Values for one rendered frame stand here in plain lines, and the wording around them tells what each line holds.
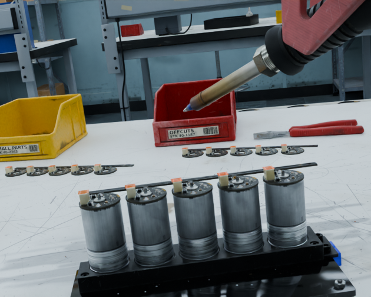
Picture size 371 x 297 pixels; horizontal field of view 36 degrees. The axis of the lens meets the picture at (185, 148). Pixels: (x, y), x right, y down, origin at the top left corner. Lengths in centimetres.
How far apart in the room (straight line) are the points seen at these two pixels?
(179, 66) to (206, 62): 23
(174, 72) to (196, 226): 454
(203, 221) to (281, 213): 5
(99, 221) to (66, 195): 23
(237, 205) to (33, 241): 20
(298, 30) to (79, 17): 477
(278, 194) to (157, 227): 7
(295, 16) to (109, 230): 17
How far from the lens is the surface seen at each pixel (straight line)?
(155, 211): 33
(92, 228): 34
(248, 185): 34
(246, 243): 35
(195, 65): 483
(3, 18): 291
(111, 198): 34
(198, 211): 33
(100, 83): 502
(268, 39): 27
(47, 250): 45
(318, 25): 25
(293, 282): 34
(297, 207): 35
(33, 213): 53
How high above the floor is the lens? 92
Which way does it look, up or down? 15 degrees down
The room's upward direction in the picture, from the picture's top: 7 degrees counter-clockwise
